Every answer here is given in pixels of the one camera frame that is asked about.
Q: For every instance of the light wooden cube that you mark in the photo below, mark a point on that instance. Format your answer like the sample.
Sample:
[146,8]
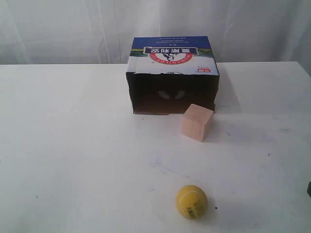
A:
[196,122]

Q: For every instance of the white curtain backdrop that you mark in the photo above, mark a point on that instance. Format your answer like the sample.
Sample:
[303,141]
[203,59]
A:
[101,31]

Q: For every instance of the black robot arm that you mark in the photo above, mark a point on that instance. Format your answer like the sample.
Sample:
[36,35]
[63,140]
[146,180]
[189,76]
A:
[309,189]

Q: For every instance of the blue white cardboard box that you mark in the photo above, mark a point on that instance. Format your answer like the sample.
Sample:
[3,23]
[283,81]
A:
[165,75]

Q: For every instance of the yellow tennis ball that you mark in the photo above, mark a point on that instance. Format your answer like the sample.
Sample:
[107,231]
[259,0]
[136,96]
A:
[191,202]

